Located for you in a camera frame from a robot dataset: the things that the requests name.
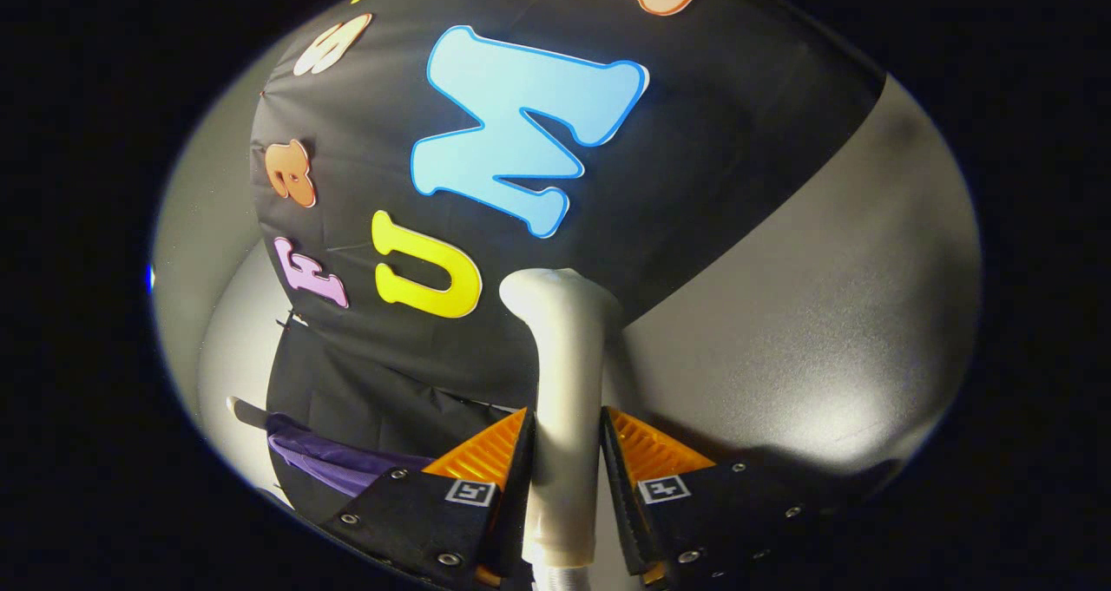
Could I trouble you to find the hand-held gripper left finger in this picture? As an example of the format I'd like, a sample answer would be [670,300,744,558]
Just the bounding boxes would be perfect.
[317,406,536,591]

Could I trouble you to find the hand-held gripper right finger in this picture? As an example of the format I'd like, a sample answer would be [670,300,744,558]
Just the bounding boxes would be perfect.
[601,406,869,591]

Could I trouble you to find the white garment steamer head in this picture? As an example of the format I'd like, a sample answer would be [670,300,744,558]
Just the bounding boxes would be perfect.
[499,268,622,570]

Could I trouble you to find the purple jacket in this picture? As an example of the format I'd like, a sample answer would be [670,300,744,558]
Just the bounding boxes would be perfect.
[265,413,435,498]

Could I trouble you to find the white clothes hanger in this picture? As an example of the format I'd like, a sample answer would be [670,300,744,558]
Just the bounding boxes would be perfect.
[227,396,272,431]

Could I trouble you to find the grey cabinet with dark top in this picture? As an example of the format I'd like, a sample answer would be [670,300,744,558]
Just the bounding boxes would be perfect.
[599,75,983,505]

